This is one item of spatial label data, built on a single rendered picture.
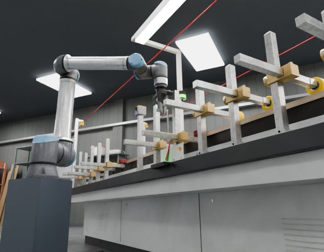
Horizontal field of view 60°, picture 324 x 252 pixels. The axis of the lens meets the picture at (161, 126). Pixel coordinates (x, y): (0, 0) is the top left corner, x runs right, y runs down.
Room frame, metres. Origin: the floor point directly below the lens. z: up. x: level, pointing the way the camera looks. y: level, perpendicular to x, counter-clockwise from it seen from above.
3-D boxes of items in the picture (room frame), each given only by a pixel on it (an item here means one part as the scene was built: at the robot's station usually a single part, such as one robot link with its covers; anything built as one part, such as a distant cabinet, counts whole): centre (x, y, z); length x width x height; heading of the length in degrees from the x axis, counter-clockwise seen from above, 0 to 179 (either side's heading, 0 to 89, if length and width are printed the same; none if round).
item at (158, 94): (1.74, 0.01, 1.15); 0.09 x 0.08 x 0.12; 31
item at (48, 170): (1.70, 0.72, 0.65); 0.19 x 0.19 x 0.10
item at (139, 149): (2.17, 0.17, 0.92); 0.05 x 0.04 x 0.45; 31
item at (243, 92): (1.28, -0.36, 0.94); 0.13 x 0.06 x 0.05; 31
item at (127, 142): (1.88, 0.05, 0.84); 0.43 x 0.03 x 0.04; 121
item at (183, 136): (1.71, -0.11, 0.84); 0.13 x 0.06 x 0.05; 31
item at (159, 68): (1.73, 0.00, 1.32); 0.10 x 0.09 x 0.12; 78
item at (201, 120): (1.51, -0.22, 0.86); 0.03 x 0.03 x 0.48; 31
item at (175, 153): (1.74, -0.06, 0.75); 0.26 x 0.01 x 0.10; 31
